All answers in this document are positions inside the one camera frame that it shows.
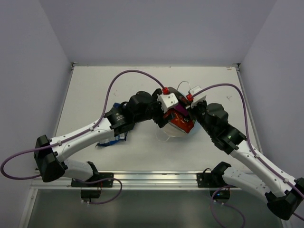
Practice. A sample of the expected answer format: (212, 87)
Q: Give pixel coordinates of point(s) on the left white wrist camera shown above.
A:
(168, 101)

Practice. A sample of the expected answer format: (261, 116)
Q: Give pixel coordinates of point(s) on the light blue paper bag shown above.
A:
(169, 130)

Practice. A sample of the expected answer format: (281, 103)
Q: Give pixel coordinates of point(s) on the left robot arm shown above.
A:
(52, 156)

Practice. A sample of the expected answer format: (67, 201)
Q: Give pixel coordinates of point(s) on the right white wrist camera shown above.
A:
(196, 96)

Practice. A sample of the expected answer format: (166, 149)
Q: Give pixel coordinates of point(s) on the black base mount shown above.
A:
(213, 179)
(102, 180)

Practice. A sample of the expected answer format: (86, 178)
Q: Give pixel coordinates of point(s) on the blue red snack packet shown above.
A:
(117, 106)

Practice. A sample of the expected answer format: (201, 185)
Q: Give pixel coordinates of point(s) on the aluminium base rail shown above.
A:
(137, 180)

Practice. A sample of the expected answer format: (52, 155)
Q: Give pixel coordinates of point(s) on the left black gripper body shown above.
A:
(160, 118)

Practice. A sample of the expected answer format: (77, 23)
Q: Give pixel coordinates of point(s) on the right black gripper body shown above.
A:
(199, 111)

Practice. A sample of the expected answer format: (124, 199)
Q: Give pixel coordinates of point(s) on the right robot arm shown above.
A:
(282, 192)

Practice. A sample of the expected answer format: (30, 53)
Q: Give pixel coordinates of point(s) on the right base control box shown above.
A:
(222, 195)

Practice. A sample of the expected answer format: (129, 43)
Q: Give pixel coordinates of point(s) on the base control box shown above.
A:
(89, 195)
(222, 195)

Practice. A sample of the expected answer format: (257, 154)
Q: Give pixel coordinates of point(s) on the orange red chips bag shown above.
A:
(180, 121)

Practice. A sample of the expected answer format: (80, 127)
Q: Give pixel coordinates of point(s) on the left base control box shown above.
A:
(89, 195)

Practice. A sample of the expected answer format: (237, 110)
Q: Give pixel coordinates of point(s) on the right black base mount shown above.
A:
(213, 179)

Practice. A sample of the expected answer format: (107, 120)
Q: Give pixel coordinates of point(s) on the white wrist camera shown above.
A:
(168, 101)
(196, 96)

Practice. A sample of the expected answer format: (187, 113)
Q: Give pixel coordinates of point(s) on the purple snack packet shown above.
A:
(182, 110)

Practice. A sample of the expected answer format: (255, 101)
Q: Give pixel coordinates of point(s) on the blue Kettle chips bag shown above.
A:
(112, 140)

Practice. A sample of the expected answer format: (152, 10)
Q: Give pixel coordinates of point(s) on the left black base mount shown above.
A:
(102, 180)

